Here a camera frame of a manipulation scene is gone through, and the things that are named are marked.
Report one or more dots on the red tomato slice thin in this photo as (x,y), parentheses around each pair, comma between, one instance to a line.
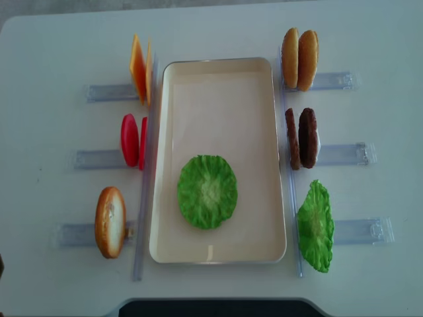
(143,142)

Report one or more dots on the green lettuce leaf on tray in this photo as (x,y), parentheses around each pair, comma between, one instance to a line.
(207,191)

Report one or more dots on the brown meat patty left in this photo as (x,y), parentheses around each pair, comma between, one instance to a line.
(293,140)

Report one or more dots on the brown meat patty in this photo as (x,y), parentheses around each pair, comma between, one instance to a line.
(293,140)
(308,140)

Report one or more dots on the red tomato slice thick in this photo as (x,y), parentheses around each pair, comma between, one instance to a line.
(129,140)

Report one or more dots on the clear holder bar tomato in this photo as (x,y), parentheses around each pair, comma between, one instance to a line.
(98,160)

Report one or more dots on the brown meat patty right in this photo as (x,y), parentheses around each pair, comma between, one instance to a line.
(308,140)

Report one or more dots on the sliced white bread piece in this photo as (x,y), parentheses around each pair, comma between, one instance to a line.
(110,222)

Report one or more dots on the clear holder bar cheese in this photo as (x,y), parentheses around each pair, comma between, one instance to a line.
(110,93)

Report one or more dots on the orange cheese slice left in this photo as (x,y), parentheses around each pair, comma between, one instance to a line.
(137,69)

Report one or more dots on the green lettuce leaf standing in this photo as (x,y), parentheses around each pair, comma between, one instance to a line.
(316,227)

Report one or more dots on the clear holder bar bread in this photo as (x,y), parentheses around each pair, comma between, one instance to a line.
(83,235)

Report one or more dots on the clear holder bar lettuce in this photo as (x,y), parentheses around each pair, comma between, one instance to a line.
(374,231)

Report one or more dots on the cream rectangular tray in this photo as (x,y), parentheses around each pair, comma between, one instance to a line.
(219,107)

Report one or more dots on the golden bun half left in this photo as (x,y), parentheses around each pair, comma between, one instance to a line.
(290,61)

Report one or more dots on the golden bun half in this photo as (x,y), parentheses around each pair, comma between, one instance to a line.
(290,61)
(308,59)

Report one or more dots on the clear holder bar patty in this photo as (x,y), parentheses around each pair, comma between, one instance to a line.
(344,155)

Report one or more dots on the golden bun half right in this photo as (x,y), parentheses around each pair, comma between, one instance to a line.
(308,59)

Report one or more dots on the black base at bottom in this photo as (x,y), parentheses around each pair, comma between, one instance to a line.
(215,307)

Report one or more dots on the clear holder bar bun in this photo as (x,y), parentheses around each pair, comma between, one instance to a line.
(345,80)

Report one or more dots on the clear long rail right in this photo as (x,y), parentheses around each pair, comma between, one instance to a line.
(290,176)

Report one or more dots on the clear long rail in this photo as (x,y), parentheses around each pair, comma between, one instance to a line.
(290,176)
(148,171)

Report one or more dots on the clear long rail left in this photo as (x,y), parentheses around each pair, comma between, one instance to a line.
(148,171)

